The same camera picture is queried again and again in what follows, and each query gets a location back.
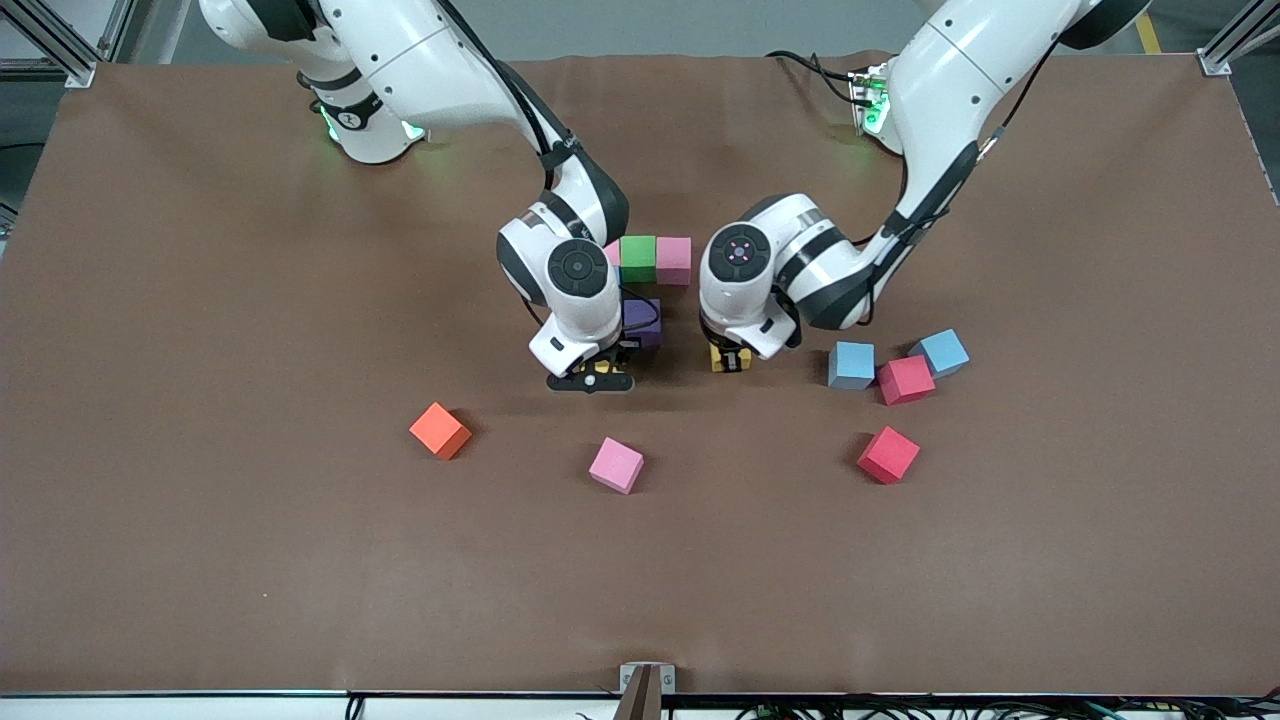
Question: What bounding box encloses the purple foam cube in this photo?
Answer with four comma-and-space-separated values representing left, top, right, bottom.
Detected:
622, 298, 664, 349

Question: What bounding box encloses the green foam cube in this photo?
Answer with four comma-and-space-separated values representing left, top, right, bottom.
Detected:
620, 235, 658, 285

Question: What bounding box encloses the red foam cube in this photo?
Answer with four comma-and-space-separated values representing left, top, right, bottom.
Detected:
877, 355, 937, 406
857, 425, 921, 485

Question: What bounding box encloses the orange foam cube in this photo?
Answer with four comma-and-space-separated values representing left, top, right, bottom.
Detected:
408, 402, 473, 461

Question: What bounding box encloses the blue foam cube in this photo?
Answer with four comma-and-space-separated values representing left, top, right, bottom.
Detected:
908, 328, 971, 379
827, 341, 877, 391

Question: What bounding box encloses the brown table cover sheet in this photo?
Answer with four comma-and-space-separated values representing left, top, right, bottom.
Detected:
0, 50, 1280, 698

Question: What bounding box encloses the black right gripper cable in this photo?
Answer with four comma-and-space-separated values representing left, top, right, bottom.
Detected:
435, 0, 663, 346

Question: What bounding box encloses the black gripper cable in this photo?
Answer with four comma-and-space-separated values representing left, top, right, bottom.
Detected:
435, 0, 663, 346
860, 35, 1066, 321

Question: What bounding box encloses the black left arm base cable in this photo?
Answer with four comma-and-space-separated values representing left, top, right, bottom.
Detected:
765, 48, 863, 106

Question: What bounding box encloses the grey metal bracket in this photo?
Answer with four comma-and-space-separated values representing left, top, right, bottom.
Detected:
618, 662, 677, 720

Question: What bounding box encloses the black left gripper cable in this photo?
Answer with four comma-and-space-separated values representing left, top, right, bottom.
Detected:
860, 35, 1066, 321

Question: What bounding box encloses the aluminium frame profile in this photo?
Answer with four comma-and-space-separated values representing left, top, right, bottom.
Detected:
1200, 0, 1280, 76
0, 0, 101, 89

